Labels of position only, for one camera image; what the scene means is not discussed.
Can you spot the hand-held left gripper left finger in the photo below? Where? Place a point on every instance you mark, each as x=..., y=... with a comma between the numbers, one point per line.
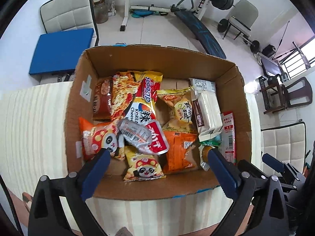
x=97, y=174

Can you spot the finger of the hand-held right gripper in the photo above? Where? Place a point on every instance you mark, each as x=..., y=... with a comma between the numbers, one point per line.
x=273, y=163

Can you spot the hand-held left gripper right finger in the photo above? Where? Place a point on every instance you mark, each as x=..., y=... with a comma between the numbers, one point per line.
x=222, y=172

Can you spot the orange panda snack packet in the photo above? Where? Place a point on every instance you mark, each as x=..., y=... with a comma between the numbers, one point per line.
x=96, y=137

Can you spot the red white packet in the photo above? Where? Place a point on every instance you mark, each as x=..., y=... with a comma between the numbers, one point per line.
x=227, y=135

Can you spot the yellow panda snack packet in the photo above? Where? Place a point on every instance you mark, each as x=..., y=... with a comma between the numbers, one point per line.
x=144, y=167

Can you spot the silver red snack packet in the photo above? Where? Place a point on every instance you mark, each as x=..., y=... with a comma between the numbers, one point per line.
x=147, y=135

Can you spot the white brown wafer packet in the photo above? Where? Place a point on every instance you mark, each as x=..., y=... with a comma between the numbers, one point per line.
x=206, y=108

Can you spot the brown snack packet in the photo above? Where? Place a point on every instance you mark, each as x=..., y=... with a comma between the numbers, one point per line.
x=102, y=98

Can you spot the cardboard box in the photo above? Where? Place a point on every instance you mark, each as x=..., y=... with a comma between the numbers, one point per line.
x=157, y=64

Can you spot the white padded chair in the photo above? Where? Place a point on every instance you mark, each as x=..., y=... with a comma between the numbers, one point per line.
x=66, y=9
x=283, y=142

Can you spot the dark wooden chair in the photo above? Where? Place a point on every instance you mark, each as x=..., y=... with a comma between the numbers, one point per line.
x=292, y=93

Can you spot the small yellow snack packet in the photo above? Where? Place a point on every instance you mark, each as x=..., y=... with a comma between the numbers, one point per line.
x=181, y=110

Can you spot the red yellow noodle packet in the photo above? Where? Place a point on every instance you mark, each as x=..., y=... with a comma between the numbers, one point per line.
x=133, y=93

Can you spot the black monitor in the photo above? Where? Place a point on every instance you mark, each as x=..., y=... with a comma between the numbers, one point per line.
x=272, y=66

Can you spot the small black box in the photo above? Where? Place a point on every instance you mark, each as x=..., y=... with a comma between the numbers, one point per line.
x=268, y=51

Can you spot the black dumbbell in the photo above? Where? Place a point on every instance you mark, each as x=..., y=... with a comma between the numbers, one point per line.
x=254, y=46

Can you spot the grey chair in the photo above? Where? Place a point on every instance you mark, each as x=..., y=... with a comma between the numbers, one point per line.
x=243, y=14

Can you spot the glass jar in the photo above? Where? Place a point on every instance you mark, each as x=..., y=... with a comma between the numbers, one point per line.
x=101, y=12

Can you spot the white exercise frame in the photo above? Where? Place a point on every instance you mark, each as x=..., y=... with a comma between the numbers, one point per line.
x=126, y=5

